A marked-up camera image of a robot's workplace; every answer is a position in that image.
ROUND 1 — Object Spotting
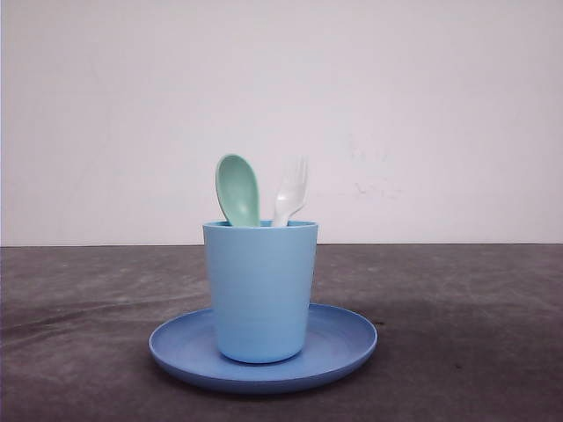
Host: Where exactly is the white plastic fork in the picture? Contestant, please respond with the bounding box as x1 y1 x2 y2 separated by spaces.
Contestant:
272 157 308 227

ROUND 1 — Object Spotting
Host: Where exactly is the mint green plastic spoon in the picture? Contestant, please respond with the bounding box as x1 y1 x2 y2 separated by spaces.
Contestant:
215 154 260 227

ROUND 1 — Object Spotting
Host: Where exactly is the light blue plastic cup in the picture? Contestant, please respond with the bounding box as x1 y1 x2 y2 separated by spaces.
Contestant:
202 221 318 364

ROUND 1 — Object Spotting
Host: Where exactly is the blue plastic plate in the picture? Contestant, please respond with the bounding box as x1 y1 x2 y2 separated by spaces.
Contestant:
148 303 378 395

